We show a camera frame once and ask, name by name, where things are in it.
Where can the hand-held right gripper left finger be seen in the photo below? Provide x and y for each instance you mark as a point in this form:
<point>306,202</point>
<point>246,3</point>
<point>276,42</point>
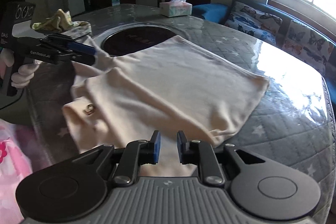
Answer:
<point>157,146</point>

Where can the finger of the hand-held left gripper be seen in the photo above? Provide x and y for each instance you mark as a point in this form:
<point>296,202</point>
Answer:
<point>84,59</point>
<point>81,47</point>

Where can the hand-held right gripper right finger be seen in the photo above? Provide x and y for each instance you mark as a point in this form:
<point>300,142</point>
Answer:
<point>180,147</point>

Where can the pale peach garment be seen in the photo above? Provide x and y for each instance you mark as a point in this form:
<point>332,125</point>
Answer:
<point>170,82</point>

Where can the person's left hand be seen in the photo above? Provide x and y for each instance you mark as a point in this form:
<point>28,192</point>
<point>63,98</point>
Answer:
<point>26,74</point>

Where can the floral patterned cloth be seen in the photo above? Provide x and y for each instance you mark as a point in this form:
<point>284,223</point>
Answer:
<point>57,22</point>

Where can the black round induction cooker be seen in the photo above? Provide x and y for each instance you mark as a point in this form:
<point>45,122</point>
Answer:
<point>131,40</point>

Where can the white tissue box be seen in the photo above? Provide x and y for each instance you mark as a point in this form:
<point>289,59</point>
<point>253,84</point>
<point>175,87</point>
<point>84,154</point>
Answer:
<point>176,8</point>

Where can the pink floral clothing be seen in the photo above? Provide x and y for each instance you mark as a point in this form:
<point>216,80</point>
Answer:
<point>13,169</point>

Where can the dark blue sofa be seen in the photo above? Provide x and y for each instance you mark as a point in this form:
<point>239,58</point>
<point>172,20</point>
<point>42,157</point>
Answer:
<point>210,11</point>

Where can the butterfly print cushion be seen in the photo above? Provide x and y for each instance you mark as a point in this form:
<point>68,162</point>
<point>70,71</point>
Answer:
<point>252,20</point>
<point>307,44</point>

